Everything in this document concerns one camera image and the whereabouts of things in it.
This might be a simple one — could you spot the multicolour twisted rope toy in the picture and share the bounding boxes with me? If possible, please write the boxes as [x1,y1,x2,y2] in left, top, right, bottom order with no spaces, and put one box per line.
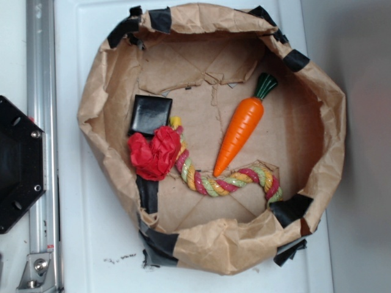
[169,116,283,208]

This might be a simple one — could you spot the metal corner bracket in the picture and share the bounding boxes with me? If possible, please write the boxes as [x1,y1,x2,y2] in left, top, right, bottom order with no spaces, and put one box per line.
[15,252,57,293]

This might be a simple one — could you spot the aluminium frame rail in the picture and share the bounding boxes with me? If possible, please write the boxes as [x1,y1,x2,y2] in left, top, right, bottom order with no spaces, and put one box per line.
[26,1,64,292]

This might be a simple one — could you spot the black hexagonal base plate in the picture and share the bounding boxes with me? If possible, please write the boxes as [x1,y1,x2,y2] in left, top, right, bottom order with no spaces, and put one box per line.
[0,96,46,234]

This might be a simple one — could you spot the orange plastic carrot toy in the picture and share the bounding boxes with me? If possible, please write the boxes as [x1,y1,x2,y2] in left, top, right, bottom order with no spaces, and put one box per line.
[213,73,278,177]

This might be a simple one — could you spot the glossy black box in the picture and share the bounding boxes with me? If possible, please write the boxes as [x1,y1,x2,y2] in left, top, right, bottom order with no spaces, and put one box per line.
[128,95,173,137]

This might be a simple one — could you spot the crumpled red paper ball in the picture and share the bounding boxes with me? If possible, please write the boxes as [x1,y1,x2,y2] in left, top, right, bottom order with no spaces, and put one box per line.
[128,126,181,181]

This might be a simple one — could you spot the brown paper bag bin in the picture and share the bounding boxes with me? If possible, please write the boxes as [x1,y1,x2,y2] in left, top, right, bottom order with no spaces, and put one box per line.
[78,3,346,275]

